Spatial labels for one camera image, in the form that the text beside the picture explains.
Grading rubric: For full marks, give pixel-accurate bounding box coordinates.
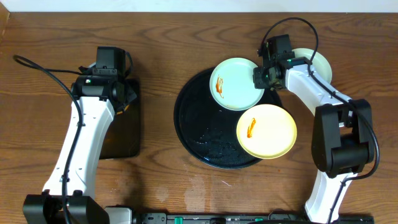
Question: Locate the pale blue plate front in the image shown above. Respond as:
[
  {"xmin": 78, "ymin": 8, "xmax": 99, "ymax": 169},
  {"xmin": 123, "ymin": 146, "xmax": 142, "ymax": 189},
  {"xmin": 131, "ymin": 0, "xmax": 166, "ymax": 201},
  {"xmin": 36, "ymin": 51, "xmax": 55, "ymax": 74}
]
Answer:
[{"xmin": 292, "ymin": 48, "xmax": 332, "ymax": 84}]

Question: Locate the pale blue plate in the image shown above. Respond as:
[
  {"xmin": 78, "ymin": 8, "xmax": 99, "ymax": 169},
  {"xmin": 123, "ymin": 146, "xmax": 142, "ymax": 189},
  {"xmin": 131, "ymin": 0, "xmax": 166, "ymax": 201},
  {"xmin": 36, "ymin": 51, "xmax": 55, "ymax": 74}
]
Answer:
[
  {"xmin": 209, "ymin": 58, "xmax": 264, "ymax": 111},
  {"xmin": 292, "ymin": 48, "xmax": 332, "ymax": 84}
]

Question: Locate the pale blue plate back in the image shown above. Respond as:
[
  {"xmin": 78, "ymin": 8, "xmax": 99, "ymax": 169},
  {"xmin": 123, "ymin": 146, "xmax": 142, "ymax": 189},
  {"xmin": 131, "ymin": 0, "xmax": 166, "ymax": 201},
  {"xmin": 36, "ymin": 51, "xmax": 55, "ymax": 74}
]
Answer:
[{"xmin": 209, "ymin": 58, "xmax": 264, "ymax": 111}]

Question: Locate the orange green scrub sponge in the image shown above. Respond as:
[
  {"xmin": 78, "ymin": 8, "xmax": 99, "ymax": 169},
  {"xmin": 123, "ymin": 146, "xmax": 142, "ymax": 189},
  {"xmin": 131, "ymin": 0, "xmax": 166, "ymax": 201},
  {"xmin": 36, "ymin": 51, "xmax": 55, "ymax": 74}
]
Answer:
[{"xmin": 116, "ymin": 105, "xmax": 129, "ymax": 115}]

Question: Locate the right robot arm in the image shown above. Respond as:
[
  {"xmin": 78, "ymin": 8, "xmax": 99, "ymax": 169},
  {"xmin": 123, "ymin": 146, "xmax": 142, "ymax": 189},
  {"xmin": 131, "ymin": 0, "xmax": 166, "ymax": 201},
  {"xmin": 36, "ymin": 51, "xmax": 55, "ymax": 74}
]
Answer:
[{"xmin": 253, "ymin": 34, "xmax": 377, "ymax": 223}]

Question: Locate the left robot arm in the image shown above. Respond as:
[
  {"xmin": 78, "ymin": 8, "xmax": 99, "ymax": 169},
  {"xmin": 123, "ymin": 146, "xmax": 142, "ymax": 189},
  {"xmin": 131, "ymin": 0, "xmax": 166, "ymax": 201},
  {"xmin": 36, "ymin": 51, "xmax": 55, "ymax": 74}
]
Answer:
[{"xmin": 22, "ymin": 47, "xmax": 137, "ymax": 223}]

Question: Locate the black rectangular tray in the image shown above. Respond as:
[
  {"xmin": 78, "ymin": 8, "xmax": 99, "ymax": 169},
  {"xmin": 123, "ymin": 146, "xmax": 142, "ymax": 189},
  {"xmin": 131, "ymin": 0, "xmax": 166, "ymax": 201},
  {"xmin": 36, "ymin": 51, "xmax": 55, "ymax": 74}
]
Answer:
[{"xmin": 99, "ymin": 79, "xmax": 141, "ymax": 159}]

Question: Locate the round black serving tray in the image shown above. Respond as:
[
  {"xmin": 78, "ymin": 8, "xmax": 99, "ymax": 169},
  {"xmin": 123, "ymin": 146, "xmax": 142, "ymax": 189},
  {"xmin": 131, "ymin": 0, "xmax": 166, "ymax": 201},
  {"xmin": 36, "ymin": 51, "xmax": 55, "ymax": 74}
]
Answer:
[{"xmin": 173, "ymin": 67, "xmax": 284, "ymax": 170}]

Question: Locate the yellow plate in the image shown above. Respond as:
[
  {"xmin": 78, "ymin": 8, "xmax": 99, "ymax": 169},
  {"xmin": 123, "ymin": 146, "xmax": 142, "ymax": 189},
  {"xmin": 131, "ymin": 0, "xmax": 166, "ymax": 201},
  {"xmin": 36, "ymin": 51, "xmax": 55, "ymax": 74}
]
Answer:
[{"xmin": 236, "ymin": 104, "xmax": 297, "ymax": 159}]

